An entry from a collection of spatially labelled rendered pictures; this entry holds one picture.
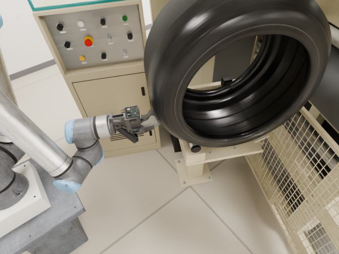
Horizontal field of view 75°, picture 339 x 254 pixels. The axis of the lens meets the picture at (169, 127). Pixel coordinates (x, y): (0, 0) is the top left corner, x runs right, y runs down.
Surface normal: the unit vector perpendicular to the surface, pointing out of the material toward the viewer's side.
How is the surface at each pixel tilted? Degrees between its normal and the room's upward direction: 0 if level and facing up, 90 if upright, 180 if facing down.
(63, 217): 0
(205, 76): 90
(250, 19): 79
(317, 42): 83
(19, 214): 90
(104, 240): 0
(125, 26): 90
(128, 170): 0
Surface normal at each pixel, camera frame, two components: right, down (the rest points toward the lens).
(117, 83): 0.18, 0.72
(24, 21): 0.61, 0.56
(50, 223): -0.05, -0.68
